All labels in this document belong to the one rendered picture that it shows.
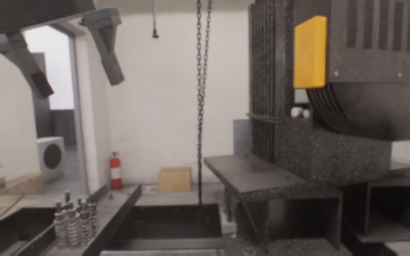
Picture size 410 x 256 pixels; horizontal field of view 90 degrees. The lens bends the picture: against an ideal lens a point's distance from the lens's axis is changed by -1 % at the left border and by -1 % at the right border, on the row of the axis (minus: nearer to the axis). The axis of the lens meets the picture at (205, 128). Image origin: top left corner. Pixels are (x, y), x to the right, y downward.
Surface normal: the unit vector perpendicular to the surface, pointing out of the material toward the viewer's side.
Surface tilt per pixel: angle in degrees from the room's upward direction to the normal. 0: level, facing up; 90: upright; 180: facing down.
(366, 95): 90
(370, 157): 90
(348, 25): 90
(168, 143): 90
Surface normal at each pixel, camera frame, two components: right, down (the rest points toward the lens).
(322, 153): 0.26, 0.10
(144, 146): 0.00, 0.11
